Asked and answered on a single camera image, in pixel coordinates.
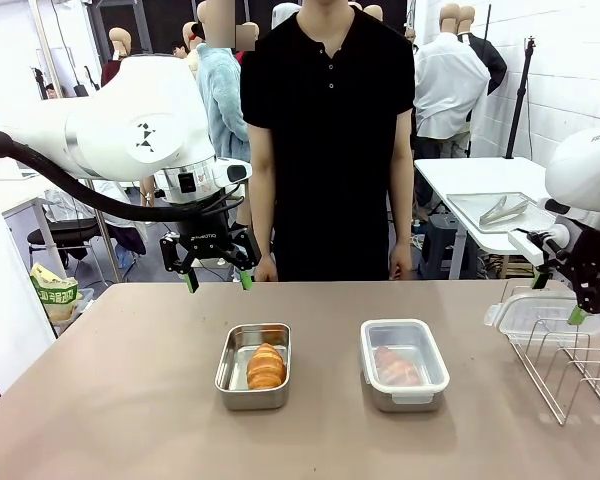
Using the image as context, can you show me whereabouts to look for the mannequin in light blue fleece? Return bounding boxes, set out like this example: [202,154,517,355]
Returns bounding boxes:
[195,0,252,164]

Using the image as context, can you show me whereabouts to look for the white side table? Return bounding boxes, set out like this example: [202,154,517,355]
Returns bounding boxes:
[413,157,562,281]

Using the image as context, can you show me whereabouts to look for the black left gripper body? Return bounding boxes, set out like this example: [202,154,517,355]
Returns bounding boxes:
[177,199,234,260]

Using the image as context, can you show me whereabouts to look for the dark stool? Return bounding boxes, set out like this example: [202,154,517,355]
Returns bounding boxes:
[418,213,461,280]

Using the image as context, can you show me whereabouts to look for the golden croissant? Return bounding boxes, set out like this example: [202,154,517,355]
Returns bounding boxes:
[246,342,287,391]
[373,346,424,388]

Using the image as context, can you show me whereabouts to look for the person's right forearm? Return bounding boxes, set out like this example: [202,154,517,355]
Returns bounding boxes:
[247,122,279,256]

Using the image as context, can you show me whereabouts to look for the mannequin in white shirt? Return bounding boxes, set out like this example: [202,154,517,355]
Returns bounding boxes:
[412,3,491,142]

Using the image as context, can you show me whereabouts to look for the mannequin in beige jacket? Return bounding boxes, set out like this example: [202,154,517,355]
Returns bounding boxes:
[181,22,202,76]

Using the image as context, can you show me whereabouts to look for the person's left forearm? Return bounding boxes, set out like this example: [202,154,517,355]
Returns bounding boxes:
[389,109,414,247]

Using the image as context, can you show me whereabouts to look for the clear plastic bin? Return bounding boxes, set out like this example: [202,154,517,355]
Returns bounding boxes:
[49,287,97,337]

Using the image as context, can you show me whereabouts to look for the clear plastic container lid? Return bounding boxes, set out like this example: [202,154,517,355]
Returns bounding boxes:
[359,318,452,406]
[483,291,600,338]

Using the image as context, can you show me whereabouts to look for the metal tongs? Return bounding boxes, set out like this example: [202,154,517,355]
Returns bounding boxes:
[478,195,529,228]

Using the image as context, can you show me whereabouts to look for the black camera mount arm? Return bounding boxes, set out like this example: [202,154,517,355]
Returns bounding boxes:
[514,228,567,259]

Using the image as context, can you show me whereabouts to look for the stainless steel rectangular container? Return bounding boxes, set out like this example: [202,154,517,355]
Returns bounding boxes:
[362,322,449,414]
[214,322,292,412]

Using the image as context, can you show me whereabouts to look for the white desk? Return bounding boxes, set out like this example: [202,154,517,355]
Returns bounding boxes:
[0,189,64,279]

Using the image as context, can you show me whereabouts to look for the person's right hand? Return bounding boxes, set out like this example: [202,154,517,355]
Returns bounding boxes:
[253,252,280,283]

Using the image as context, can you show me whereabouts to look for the flat metal tray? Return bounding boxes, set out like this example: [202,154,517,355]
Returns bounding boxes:
[445,192,556,235]

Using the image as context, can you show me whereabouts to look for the person in black shirt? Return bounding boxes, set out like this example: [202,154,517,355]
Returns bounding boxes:
[239,0,416,283]

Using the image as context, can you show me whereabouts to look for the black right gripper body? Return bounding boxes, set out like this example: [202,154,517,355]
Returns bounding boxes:
[562,227,600,282]

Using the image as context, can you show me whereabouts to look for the mannequin in black jacket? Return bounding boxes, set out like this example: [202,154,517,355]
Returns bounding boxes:
[457,4,509,156]

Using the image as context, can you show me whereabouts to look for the metal light stand pole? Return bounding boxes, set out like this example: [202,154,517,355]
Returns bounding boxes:
[92,209,124,284]

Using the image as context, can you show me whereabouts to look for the black tripod stand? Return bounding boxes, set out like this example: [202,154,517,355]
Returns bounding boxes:
[504,35,539,160]

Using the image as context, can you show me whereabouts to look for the mannequin in dark red dress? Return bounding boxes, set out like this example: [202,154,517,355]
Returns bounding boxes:
[101,27,132,89]

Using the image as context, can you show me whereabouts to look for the green yellow bread bag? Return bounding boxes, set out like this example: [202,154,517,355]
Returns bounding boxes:
[29,262,81,322]

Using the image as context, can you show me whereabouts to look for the black office chair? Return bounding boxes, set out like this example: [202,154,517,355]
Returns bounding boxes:
[27,217,104,281]

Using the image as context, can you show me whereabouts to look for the metal wire rack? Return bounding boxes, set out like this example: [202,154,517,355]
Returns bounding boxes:
[499,279,600,427]

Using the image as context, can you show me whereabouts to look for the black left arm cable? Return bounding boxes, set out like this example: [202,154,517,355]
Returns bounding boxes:
[0,130,246,224]

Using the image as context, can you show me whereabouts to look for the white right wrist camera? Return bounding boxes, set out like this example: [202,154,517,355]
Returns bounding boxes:
[507,227,555,267]

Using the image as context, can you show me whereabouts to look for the person's left hand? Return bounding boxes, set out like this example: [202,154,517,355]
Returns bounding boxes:
[388,242,414,281]

